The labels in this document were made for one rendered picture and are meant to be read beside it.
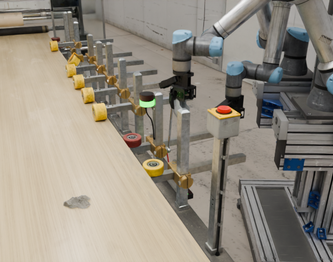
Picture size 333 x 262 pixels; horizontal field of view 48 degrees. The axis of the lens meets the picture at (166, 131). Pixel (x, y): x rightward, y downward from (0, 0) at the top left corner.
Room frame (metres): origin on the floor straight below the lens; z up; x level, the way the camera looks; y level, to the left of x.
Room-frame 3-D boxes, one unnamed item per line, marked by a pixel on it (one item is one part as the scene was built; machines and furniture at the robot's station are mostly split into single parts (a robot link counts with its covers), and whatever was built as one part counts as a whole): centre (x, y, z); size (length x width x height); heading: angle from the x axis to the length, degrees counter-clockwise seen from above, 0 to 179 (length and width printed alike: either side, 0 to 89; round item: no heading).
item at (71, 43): (3.12, 0.69, 0.95); 0.50 x 0.04 x 0.04; 113
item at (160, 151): (1.47, 0.05, 0.85); 0.13 x 0.06 x 0.05; 23
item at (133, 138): (1.45, 0.15, 0.85); 0.08 x 0.08 x 0.11
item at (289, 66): (1.98, -0.69, 1.09); 0.15 x 0.15 x 0.10
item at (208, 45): (1.45, -0.16, 1.30); 0.11 x 0.11 x 0.08; 81
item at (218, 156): (0.98, -0.17, 0.93); 0.05 x 0.05 x 0.45; 23
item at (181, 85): (1.44, -0.07, 1.15); 0.09 x 0.08 x 0.12; 43
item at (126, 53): (2.69, 0.43, 0.95); 0.36 x 0.03 x 0.03; 113
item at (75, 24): (3.06, 0.73, 0.89); 0.03 x 0.03 x 0.48; 23
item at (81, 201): (0.99, 0.29, 0.91); 0.09 x 0.07 x 0.02; 91
